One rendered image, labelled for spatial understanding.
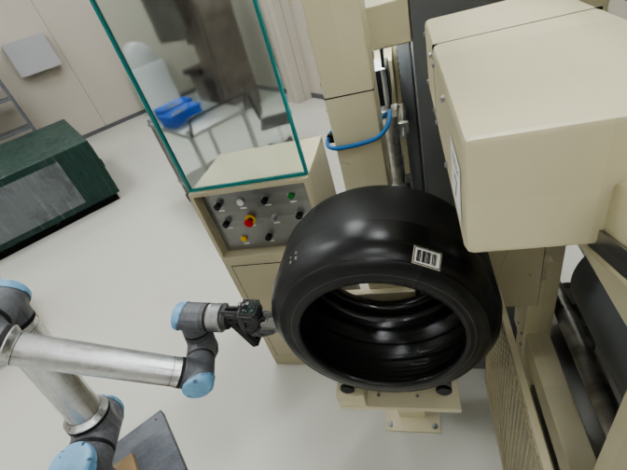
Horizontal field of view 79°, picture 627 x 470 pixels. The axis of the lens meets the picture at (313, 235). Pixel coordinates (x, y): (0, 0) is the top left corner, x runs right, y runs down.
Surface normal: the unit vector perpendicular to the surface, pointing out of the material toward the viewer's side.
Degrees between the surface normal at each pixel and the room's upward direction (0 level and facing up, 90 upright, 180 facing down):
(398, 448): 0
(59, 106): 90
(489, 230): 90
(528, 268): 90
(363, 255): 43
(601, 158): 90
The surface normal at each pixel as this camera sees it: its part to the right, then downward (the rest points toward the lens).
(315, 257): -0.55, -0.08
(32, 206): 0.61, 0.34
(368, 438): -0.25, -0.78
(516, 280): -0.16, 0.62
